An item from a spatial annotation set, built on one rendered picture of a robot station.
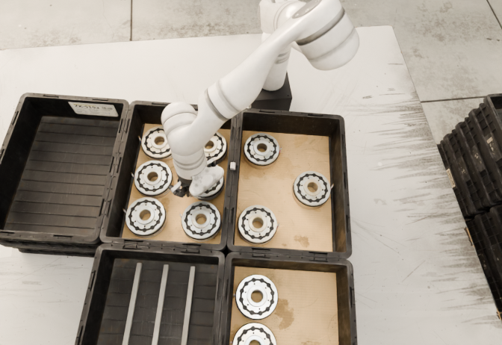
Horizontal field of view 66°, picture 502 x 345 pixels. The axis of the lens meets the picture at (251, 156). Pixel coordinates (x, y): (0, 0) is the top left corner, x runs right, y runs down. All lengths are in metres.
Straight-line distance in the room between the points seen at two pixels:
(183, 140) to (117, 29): 1.97
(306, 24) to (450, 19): 2.41
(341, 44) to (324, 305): 0.65
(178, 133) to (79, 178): 0.51
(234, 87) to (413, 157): 0.86
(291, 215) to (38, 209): 0.68
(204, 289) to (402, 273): 0.58
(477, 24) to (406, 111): 1.66
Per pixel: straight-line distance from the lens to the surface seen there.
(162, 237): 1.05
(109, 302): 1.06
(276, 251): 0.93
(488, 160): 1.84
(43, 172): 1.22
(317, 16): 0.63
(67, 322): 1.22
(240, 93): 0.67
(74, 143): 1.22
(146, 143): 1.13
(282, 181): 1.09
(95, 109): 1.19
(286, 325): 1.02
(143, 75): 1.47
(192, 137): 0.71
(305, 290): 1.03
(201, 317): 1.01
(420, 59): 2.67
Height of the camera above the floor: 1.84
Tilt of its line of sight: 64 degrees down
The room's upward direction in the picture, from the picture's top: 6 degrees clockwise
